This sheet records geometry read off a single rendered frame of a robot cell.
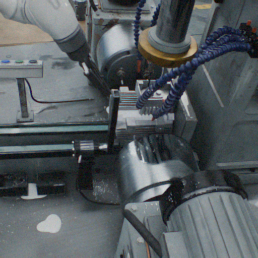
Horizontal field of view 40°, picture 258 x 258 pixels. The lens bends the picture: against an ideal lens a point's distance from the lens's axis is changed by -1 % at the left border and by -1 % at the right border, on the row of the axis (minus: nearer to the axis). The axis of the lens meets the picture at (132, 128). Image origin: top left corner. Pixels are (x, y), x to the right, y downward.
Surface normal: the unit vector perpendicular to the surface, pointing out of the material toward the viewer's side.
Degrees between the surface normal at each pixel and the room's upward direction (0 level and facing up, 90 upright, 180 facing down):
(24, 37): 0
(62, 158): 90
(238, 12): 90
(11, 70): 69
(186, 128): 90
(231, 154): 90
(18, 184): 0
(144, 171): 32
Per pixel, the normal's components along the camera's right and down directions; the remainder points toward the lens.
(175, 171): 0.22, -0.69
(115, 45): -0.40, -0.57
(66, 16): 0.72, 0.33
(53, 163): 0.16, 0.73
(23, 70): 0.19, 0.43
